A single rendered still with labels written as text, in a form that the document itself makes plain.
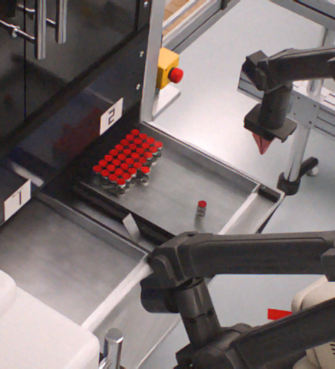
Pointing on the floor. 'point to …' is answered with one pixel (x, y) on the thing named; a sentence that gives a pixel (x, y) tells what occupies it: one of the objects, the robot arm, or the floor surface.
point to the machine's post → (145, 107)
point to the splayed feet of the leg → (307, 166)
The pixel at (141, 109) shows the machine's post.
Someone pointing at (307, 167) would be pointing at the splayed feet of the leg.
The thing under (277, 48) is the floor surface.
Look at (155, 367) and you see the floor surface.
